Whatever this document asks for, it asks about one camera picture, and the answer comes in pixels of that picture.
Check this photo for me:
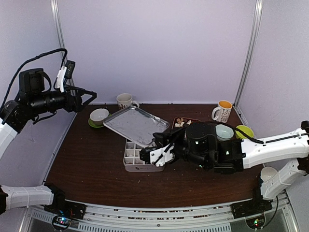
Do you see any green saucer plate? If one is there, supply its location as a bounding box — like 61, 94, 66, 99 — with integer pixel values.
88, 113, 111, 128

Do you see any front aluminium rail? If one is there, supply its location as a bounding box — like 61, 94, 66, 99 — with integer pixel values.
17, 191, 301, 232

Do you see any grey blue small bowl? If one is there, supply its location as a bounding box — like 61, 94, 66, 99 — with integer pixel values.
215, 124, 234, 142

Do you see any white ceramic bowl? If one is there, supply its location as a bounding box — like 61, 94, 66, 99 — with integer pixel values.
90, 108, 109, 123

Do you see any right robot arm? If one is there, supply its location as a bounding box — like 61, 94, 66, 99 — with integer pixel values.
89, 101, 309, 214

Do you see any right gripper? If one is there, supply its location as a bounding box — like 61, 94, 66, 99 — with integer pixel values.
152, 127, 209, 171

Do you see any left aluminium frame post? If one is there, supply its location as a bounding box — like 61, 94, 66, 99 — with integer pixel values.
50, 0, 81, 108

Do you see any tin box with dividers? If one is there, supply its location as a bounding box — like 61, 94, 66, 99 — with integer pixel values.
123, 139, 165, 172

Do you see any red chocolate tray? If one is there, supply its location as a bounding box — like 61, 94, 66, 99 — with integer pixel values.
171, 117, 201, 129

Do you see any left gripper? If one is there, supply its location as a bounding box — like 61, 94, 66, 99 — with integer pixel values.
29, 83, 97, 115

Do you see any right aluminium frame post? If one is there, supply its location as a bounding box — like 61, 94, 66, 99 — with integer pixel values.
234, 0, 263, 109

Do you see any yellow inside floral mug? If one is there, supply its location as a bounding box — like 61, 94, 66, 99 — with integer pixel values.
211, 100, 233, 123

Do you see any seashell coral mug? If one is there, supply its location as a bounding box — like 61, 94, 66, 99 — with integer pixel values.
116, 93, 140, 110

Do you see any aluminium frame post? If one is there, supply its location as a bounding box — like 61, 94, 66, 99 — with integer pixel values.
234, 0, 263, 109
50, 0, 81, 108

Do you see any white cup near base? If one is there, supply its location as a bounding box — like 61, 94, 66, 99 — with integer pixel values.
260, 166, 278, 182

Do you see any green small bowl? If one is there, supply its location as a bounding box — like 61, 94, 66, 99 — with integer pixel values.
236, 125, 254, 139

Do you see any bunny tin lid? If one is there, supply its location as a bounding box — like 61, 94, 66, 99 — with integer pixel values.
103, 105, 169, 147

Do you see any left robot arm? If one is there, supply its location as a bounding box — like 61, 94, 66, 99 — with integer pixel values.
0, 60, 97, 215

